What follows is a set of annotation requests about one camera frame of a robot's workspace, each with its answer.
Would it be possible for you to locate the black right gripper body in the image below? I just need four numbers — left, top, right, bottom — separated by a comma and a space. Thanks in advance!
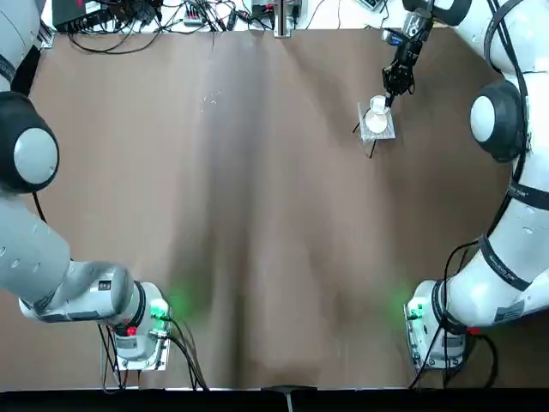
392, 36, 424, 72

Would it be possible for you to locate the white ceramic crucible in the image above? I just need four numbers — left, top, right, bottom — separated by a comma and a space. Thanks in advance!
362, 109, 389, 135

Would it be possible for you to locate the grey metal device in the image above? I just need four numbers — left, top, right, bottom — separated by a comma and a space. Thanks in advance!
250, 0, 308, 19

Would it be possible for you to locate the black electronics box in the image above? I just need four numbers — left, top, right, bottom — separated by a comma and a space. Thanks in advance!
51, 0, 160, 32

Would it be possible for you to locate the black base cable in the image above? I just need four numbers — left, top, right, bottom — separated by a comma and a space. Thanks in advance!
409, 317, 501, 390
162, 317, 211, 391

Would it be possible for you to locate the black looped cable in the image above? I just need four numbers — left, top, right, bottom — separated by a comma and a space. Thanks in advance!
68, 23, 171, 56

